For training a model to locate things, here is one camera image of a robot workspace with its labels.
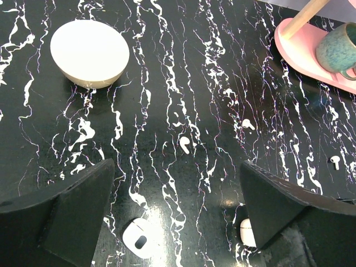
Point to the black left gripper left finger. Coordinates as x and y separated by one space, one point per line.
58 225

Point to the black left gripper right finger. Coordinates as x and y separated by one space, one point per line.
293 226

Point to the white earbud case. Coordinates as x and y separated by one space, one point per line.
246 233
138 237

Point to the white wireless earbud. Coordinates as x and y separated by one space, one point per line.
335 160
184 143
247 124

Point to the white closed earbud case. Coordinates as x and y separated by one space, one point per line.
138 237

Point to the teal ceramic mug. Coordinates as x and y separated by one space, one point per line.
336 51

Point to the pink three-tier wooden shelf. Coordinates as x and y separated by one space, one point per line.
296 41

